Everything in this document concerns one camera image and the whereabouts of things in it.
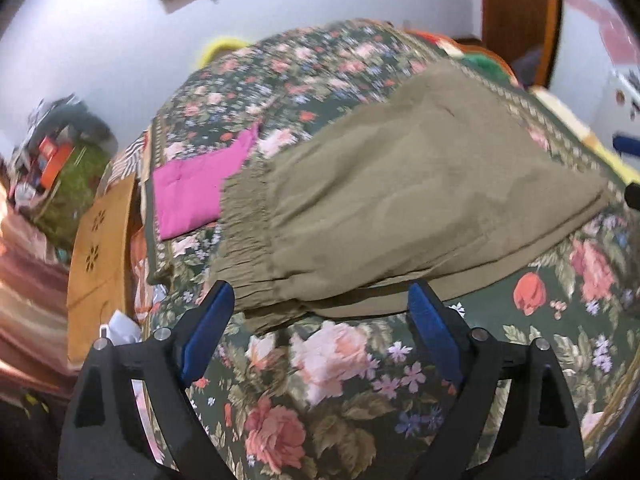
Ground wooden carved headboard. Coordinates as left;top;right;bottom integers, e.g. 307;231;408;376
66;175;138;363

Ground colourful crocheted blanket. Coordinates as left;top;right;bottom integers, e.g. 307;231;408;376
405;30;523;88

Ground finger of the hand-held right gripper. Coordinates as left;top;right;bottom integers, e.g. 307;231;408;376
614;132;640;158

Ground olive green pants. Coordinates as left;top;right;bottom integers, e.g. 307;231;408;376
213;62;613;333

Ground yellow pillow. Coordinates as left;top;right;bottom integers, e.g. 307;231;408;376
197;36;251;68

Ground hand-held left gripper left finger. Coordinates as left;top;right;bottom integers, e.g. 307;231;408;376
57;280;237;480

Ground pink folded cloth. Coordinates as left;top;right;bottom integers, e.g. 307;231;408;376
152;122;261;241

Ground floral bed blanket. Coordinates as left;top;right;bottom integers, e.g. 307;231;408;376
132;19;640;480

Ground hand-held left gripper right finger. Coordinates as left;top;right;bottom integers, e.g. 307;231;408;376
407;280;587;480

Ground striped curtain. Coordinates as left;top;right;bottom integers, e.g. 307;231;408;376
0;200;76;401

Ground wooden door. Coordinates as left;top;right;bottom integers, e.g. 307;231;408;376
480;0;565;88

